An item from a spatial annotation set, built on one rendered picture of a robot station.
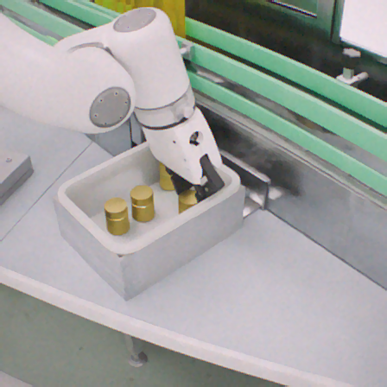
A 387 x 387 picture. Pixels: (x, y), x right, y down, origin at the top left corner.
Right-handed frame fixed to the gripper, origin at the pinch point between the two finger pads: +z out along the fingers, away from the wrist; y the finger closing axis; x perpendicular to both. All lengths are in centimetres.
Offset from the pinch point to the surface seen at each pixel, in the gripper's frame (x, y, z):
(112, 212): 10.8, 4.8, -2.0
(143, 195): 5.6, 4.9, -0.5
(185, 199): 1.7, 0.5, 0.8
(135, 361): 21, 32, 78
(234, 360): 13.4, -20.6, 6.1
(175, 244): 7.8, -4.6, 0.6
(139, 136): -1.5, 14.9, -1.3
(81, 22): -12.5, 47.1, -8.8
